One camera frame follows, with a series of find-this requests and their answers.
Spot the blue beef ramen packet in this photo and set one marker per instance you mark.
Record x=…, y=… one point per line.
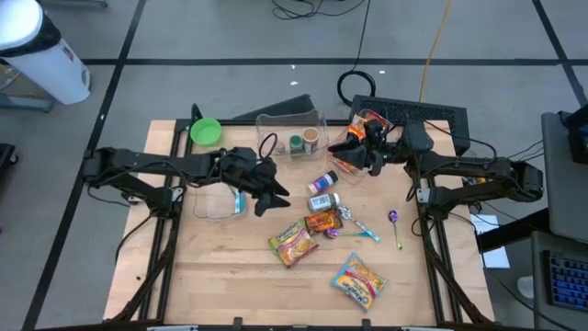
x=359, y=281

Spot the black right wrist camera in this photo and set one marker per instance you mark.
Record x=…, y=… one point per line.
x=374, y=131

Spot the lime chili shrimp ramen packet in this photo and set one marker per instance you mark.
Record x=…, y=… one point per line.
x=292, y=243

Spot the silver foil item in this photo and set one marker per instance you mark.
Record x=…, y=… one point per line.
x=344, y=213

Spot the black flat panel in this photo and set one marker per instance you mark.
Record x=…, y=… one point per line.
x=289, y=106

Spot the green plastic bowl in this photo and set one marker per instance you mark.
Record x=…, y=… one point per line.
x=206, y=132

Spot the red white ramen packet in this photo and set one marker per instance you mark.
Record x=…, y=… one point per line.
x=357, y=128

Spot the backlit keyboard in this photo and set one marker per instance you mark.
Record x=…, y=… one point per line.
x=567, y=280

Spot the white paper sheet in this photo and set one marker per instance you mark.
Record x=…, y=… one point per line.
x=496, y=257

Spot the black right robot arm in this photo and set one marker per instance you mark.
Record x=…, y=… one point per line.
x=473, y=167

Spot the clear plastic bin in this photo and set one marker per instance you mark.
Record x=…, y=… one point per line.
x=289, y=122
x=216, y=202
x=395, y=128

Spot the blue label spice jar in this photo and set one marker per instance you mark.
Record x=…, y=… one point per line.
x=321, y=183

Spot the grey metal stand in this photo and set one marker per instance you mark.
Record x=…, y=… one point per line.
x=27, y=105

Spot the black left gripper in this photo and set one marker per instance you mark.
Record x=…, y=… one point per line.
x=245, y=167

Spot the silver label spice jar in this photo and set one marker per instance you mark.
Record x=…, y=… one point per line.
x=323, y=201

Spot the white trash bin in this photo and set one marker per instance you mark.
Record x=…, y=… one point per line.
x=50, y=69

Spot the green lid spice jar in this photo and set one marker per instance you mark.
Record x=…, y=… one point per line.
x=296, y=143

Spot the dark orange snack packet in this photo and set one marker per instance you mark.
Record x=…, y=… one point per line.
x=323, y=222

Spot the gold lid seasoning jar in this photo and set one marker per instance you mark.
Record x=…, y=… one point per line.
x=310, y=136

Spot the small clear glass jar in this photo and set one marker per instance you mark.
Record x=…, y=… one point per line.
x=279, y=148

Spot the black desk device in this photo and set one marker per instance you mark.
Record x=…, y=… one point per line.
x=578, y=138

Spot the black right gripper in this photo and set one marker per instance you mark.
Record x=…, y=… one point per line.
x=377, y=156

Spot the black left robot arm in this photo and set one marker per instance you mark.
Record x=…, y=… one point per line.
x=147, y=161

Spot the black floor object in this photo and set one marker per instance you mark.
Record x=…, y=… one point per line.
x=7, y=158

